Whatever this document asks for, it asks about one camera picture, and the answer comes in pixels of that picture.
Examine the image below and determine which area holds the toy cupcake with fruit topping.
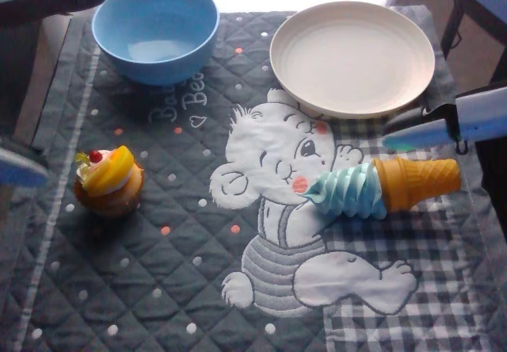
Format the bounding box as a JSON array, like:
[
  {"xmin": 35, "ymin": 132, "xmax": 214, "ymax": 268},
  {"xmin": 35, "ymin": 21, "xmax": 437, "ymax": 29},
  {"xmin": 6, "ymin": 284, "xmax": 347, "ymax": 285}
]
[{"xmin": 72, "ymin": 145, "xmax": 145, "ymax": 219}]

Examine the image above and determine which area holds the grey quilt with printed bear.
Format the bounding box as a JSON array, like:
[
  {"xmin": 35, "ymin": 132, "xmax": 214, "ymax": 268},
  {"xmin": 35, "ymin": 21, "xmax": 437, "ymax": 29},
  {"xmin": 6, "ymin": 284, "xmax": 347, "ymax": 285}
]
[{"xmin": 0, "ymin": 9, "xmax": 507, "ymax": 352}]

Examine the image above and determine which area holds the toy ice cream cone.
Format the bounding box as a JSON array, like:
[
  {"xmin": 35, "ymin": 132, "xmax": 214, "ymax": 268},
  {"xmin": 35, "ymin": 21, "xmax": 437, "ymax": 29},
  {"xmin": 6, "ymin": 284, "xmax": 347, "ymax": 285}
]
[{"xmin": 303, "ymin": 156, "xmax": 463, "ymax": 221}]

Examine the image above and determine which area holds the blue plastic bowl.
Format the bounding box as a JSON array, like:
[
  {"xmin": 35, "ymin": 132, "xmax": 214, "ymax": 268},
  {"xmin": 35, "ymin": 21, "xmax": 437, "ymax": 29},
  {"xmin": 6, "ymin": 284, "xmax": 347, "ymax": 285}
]
[{"xmin": 91, "ymin": 0, "xmax": 221, "ymax": 86}]

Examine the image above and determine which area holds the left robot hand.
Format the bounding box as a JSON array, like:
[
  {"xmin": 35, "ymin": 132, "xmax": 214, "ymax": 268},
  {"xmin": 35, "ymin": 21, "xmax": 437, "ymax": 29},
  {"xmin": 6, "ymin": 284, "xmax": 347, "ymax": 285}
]
[{"xmin": 0, "ymin": 137, "xmax": 51, "ymax": 189}]

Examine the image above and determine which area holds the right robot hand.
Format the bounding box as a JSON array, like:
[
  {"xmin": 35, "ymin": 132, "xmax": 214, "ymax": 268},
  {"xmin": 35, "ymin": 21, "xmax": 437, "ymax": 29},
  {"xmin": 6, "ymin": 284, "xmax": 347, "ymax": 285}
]
[{"xmin": 381, "ymin": 87, "xmax": 507, "ymax": 155}]

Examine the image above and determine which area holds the white round plate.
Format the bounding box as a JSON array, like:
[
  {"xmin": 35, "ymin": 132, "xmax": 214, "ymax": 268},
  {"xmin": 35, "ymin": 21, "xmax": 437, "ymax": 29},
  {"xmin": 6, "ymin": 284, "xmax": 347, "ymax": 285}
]
[{"xmin": 269, "ymin": 1, "xmax": 436, "ymax": 121}]

